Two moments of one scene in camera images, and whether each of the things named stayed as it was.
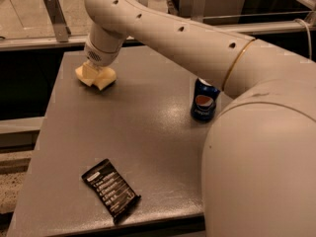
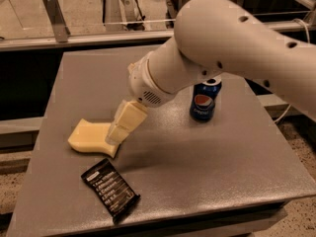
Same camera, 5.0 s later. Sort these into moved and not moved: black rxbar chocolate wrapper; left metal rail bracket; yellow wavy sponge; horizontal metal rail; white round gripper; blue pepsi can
Moved: white round gripper; yellow wavy sponge
Not moved: black rxbar chocolate wrapper; blue pepsi can; left metal rail bracket; horizontal metal rail
